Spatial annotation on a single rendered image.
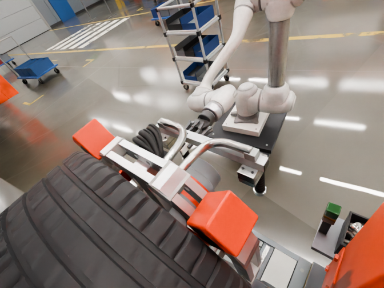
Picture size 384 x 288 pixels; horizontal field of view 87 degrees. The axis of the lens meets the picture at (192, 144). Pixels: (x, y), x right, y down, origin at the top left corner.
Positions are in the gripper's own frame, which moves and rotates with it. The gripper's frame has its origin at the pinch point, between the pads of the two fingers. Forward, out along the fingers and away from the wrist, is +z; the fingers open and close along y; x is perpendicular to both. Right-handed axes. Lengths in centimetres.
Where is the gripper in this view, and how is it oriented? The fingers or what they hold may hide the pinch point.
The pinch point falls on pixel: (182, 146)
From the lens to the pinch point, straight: 85.5
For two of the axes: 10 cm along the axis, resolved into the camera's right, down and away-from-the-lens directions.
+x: -2.7, -6.6, -7.0
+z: -5.9, 6.9, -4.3
